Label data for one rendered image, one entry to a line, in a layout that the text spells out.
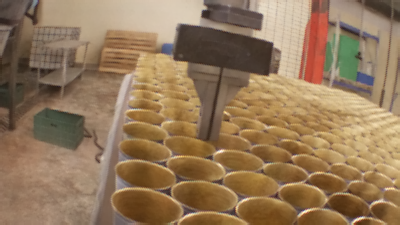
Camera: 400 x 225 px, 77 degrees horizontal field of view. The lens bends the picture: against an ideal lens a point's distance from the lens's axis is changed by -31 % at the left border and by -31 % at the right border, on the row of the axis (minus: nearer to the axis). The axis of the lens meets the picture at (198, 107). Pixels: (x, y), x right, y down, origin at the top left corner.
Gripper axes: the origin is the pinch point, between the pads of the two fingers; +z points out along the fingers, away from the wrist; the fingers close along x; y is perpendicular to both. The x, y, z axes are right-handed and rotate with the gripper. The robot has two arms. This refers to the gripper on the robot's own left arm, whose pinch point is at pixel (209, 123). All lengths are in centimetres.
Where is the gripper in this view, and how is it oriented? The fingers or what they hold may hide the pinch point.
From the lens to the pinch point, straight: 49.8
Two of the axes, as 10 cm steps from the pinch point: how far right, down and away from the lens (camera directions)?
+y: -1.3, -2.7, 9.5
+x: -9.8, -1.3, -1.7
